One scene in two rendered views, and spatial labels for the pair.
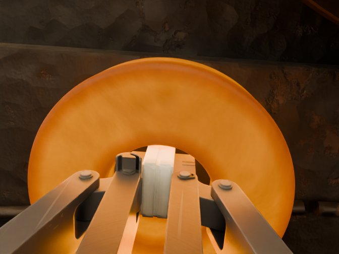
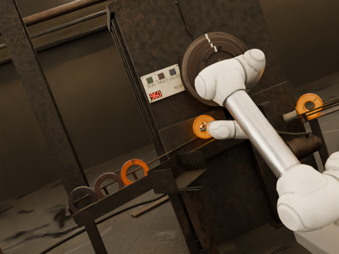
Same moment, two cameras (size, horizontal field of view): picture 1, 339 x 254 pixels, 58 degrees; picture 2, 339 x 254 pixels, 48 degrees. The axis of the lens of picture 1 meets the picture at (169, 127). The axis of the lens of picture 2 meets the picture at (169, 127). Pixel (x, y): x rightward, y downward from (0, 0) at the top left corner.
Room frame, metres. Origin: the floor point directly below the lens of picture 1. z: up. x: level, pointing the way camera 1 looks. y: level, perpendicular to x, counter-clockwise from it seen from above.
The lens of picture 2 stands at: (-2.19, 0.60, 1.14)
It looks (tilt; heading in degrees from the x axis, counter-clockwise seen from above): 6 degrees down; 351
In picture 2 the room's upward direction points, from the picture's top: 20 degrees counter-clockwise
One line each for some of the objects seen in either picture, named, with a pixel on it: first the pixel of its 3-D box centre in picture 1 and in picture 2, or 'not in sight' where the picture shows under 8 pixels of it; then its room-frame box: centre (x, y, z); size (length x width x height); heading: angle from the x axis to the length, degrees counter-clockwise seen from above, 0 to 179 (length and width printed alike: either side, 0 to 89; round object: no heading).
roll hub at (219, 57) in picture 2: not in sight; (221, 68); (0.07, -0.19, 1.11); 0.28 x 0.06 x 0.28; 88
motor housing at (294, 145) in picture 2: not in sight; (312, 175); (0.02, -0.52, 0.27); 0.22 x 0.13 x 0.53; 88
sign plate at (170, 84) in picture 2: not in sight; (163, 83); (0.29, 0.14, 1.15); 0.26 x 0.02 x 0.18; 88
